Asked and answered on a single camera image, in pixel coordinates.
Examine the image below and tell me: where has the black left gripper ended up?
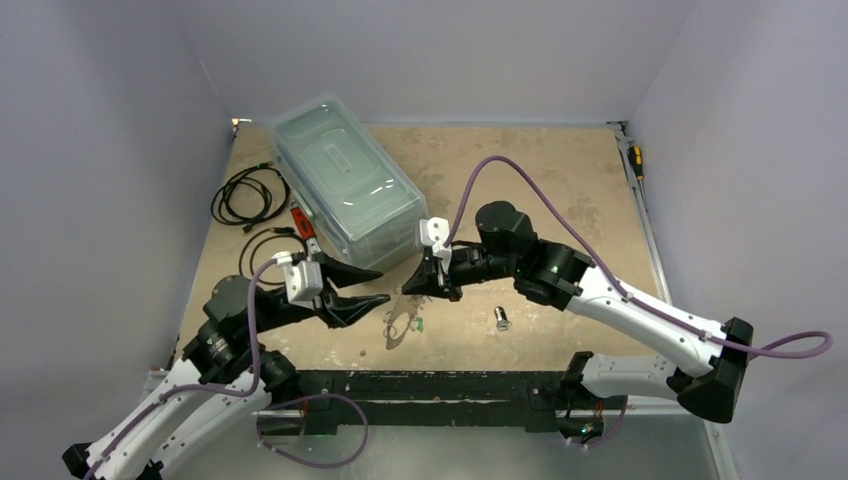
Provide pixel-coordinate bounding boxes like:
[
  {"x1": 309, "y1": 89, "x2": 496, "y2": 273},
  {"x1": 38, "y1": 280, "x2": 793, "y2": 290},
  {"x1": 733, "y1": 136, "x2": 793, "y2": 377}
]
[{"x1": 246, "y1": 252, "x2": 390, "y2": 334}]

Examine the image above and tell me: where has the metal key organizer plate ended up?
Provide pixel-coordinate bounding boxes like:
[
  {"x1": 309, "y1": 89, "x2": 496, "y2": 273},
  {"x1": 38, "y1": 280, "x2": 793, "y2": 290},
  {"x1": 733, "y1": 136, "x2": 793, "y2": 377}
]
[{"x1": 383, "y1": 294, "x2": 427, "y2": 350}]

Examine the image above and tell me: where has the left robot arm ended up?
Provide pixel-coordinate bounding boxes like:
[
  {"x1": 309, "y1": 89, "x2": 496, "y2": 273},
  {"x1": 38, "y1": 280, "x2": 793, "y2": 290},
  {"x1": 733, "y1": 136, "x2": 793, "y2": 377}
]
[{"x1": 62, "y1": 251, "x2": 389, "y2": 479}]

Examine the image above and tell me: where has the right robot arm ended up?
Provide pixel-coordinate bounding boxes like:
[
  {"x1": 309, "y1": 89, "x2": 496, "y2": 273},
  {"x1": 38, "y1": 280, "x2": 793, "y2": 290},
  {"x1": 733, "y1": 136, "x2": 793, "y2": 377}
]
[{"x1": 402, "y1": 201, "x2": 753, "y2": 424}]

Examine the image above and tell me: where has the small silver cylinder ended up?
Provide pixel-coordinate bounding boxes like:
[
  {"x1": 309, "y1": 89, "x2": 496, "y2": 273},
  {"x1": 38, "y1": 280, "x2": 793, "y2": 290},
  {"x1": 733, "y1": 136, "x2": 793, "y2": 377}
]
[{"x1": 494, "y1": 306, "x2": 512, "y2": 331}]

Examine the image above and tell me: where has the clear plastic storage box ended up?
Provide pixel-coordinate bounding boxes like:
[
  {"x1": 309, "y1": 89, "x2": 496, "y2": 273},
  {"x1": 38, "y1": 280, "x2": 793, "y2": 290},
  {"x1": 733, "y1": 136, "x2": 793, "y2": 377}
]
[{"x1": 259, "y1": 94, "x2": 428, "y2": 272}]

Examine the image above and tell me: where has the yellow black screwdriver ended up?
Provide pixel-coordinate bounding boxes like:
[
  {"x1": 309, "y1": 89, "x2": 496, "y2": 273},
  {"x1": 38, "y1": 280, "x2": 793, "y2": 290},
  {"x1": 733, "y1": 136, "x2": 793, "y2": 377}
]
[{"x1": 627, "y1": 145, "x2": 644, "y2": 183}]

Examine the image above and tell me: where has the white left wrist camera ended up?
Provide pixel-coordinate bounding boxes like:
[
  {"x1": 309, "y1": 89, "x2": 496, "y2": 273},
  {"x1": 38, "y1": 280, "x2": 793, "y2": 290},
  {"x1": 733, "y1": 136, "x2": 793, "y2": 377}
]
[{"x1": 272, "y1": 251, "x2": 324, "y2": 309}]

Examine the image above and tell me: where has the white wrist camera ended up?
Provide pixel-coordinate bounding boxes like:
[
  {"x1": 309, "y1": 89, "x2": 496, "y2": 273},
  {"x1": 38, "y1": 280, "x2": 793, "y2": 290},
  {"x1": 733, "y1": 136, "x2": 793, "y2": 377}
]
[
  {"x1": 415, "y1": 217, "x2": 452, "y2": 271},
  {"x1": 272, "y1": 251, "x2": 324, "y2": 309}
]

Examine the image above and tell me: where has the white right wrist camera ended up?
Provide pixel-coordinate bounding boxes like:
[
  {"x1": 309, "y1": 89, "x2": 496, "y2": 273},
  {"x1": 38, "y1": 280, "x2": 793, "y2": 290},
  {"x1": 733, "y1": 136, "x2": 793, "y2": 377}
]
[{"x1": 415, "y1": 217, "x2": 452, "y2": 271}]

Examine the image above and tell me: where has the red handled adjustable wrench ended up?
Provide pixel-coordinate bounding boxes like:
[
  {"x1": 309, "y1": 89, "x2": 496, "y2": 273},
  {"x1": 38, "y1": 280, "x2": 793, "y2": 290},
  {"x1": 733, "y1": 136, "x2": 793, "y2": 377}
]
[{"x1": 290, "y1": 206, "x2": 323, "y2": 254}]

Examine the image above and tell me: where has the black usb cable loop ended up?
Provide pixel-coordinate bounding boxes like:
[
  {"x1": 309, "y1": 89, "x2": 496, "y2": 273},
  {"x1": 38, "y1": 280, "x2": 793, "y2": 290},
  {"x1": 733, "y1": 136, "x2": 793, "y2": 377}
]
[{"x1": 238, "y1": 226, "x2": 310, "y2": 287}]

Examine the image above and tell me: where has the coiled black cable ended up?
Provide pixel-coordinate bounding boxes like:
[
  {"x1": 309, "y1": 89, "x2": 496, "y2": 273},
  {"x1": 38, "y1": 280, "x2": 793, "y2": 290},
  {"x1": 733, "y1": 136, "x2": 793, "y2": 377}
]
[{"x1": 211, "y1": 160, "x2": 291, "y2": 228}]

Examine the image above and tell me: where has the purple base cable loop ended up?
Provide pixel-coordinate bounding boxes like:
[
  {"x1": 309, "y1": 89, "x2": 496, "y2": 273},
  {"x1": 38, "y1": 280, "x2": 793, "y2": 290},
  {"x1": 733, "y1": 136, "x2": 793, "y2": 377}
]
[{"x1": 255, "y1": 394, "x2": 369, "y2": 470}]

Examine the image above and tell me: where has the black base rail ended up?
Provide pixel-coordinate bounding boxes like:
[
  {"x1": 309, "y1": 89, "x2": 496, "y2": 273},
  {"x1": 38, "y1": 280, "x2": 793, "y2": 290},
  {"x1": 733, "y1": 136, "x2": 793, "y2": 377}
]
[{"x1": 258, "y1": 369, "x2": 631, "y2": 437}]

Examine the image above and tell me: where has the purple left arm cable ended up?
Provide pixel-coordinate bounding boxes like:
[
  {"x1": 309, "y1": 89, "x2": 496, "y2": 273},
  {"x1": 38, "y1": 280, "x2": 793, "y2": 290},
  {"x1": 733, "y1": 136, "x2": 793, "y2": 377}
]
[{"x1": 82, "y1": 258, "x2": 293, "y2": 480}]

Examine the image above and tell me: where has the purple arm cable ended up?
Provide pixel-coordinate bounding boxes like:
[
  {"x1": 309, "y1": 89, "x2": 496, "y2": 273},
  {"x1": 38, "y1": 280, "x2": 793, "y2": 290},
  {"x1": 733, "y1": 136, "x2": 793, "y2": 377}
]
[
  {"x1": 82, "y1": 258, "x2": 293, "y2": 480},
  {"x1": 442, "y1": 156, "x2": 835, "y2": 361}
]

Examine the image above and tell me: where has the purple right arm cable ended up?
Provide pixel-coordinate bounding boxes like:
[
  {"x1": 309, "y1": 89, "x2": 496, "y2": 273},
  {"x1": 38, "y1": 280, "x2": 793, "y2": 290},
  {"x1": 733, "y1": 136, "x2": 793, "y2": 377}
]
[{"x1": 442, "y1": 156, "x2": 835, "y2": 361}]

